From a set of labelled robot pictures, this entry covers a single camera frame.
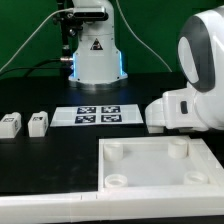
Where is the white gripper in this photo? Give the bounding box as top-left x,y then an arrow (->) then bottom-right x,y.
145,88 -> 224,133

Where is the white square table top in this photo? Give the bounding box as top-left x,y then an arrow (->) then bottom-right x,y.
98,136 -> 224,192

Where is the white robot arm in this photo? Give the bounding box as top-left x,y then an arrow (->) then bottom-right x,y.
69,0 -> 224,133

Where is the sheet with four tags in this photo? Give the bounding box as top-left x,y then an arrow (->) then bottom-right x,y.
51,104 -> 143,127

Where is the white L-shaped obstacle fence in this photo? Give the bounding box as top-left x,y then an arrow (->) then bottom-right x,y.
0,185 -> 224,224

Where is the grey cable right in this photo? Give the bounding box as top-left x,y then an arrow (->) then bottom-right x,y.
115,0 -> 174,73

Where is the grey cable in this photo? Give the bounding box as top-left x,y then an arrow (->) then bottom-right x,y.
0,8 -> 75,73
115,0 -> 174,73

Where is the black camera stand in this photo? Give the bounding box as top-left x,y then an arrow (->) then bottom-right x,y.
52,0 -> 84,78

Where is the black cable left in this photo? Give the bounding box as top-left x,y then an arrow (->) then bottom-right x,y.
0,58 -> 73,78

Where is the grey cable left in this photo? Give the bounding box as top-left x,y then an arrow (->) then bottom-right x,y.
0,8 -> 75,73

